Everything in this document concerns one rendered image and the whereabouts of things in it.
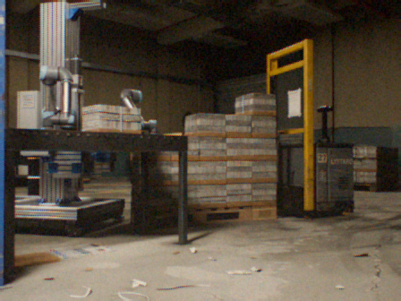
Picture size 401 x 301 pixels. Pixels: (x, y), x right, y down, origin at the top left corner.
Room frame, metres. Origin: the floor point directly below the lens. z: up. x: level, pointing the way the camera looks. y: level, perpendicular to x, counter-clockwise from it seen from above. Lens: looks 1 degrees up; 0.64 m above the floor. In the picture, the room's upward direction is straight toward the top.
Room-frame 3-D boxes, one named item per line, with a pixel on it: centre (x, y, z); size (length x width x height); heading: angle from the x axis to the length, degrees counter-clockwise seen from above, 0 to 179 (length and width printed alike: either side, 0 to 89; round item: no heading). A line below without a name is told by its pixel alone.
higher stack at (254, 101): (4.49, -0.58, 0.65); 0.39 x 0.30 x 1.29; 24
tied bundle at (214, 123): (4.26, -0.04, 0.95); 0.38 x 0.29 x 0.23; 24
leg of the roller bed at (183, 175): (3.13, 0.13, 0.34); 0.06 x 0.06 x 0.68; 42
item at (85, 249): (2.87, 0.81, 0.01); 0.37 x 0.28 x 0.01; 132
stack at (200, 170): (4.20, 0.08, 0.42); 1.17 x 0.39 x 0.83; 114
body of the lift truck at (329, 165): (4.82, -1.32, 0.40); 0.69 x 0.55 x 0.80; 24
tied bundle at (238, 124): (4.37, -0.31, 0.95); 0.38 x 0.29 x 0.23; 23
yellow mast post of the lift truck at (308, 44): (4.36, -1.11, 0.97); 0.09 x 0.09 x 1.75; 24
